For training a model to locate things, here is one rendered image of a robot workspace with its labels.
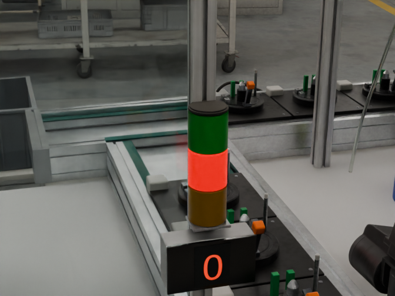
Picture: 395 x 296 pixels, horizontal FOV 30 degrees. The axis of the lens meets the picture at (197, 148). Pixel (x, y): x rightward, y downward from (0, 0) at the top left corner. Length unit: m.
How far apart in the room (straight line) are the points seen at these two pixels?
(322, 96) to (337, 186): 0.25
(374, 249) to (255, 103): 1.39
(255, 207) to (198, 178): 0.74
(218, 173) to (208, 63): 0.14
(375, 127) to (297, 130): 0.26
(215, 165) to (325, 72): 1.17
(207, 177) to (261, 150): 1.26
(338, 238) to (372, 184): 0.34
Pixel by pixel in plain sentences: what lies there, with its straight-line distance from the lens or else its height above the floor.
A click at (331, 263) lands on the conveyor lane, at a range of 1.48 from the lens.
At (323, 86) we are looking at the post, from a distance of 2.06.
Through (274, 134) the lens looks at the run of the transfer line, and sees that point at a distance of 2.17.
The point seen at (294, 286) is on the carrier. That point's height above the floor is 1.04.
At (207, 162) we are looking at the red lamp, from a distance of 0.91.
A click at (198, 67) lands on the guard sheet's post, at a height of 1.46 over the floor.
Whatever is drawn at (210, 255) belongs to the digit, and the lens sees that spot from 0.96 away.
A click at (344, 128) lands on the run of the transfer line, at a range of 2.25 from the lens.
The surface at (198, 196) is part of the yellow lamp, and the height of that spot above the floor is 1.30.
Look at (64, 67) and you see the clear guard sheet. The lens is 0.89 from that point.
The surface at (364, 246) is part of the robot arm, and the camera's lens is 0.93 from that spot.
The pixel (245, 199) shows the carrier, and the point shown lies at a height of 0.97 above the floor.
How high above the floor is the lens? 1.71
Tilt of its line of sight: 22 degrees down
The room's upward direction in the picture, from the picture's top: straight up
